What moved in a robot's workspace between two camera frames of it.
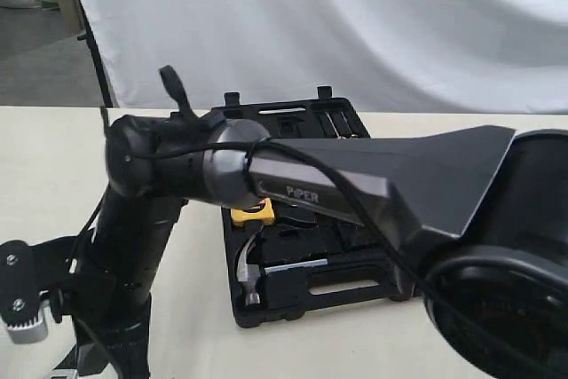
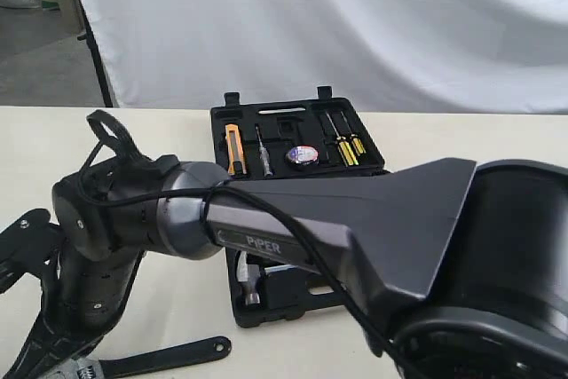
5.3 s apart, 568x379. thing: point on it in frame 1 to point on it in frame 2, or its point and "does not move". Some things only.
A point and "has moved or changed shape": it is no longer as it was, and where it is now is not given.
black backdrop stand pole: x=89 y=36 does not move
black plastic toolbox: x=286 y=261 does not move
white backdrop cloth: x=424 y=33 does not move
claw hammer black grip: x=376 y=257 has moved or changed shape
